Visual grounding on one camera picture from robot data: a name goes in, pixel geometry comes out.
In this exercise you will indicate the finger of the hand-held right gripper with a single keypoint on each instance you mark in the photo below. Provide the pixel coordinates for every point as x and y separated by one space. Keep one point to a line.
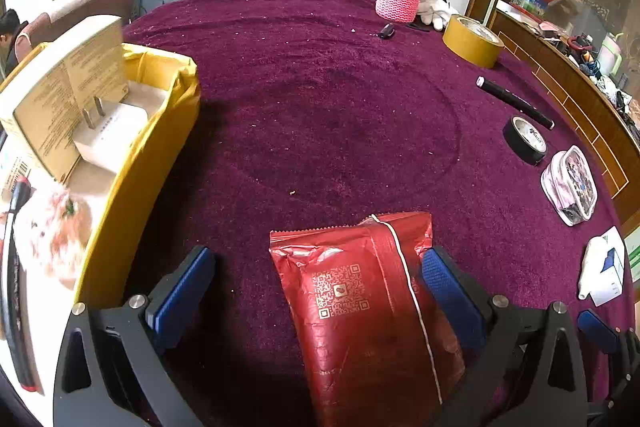
597 337

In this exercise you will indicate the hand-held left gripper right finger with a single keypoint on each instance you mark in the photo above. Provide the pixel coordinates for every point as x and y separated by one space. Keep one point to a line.
445 292

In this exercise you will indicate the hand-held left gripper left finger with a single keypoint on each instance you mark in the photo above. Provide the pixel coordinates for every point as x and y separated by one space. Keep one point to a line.
182 292

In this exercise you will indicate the red foil packet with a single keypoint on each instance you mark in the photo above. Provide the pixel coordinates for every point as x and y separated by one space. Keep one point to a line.
360 307

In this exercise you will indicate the yellow cardboard box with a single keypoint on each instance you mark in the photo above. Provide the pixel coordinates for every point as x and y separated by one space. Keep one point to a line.
145 167

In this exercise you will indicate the white plug adapter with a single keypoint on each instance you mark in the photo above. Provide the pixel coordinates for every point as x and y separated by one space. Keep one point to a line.
112 137

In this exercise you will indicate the white blue box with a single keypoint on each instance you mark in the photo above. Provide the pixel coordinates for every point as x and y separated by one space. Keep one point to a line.
607 272

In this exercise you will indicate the green white box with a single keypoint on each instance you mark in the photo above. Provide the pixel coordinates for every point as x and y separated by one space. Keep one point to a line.
632 257

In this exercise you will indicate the clear zip pouch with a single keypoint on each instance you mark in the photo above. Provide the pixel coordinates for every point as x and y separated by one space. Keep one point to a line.
570 187

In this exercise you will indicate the black tape roll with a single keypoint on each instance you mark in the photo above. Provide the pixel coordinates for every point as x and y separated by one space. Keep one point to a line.
525 139

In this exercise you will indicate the black pen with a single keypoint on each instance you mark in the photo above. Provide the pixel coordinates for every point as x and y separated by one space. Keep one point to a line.
515 102

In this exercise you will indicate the wooden cabinet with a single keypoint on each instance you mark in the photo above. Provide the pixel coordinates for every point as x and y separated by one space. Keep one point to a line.
565 107

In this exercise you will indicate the beige printed box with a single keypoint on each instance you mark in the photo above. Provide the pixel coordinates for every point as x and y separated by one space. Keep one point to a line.
55 97

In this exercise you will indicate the yellow tape roll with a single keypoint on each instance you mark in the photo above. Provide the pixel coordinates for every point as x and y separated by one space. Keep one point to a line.
472 42

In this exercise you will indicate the small black object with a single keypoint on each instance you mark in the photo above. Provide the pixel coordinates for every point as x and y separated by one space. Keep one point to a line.
386 31

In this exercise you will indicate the white gloves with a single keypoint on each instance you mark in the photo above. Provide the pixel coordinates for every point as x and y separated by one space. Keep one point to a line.
432 9

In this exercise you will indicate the white green kettle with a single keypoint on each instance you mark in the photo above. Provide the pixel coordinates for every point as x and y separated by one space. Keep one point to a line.
610 52

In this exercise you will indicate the reddish brown chair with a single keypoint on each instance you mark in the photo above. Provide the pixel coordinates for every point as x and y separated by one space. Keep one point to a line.
75 7

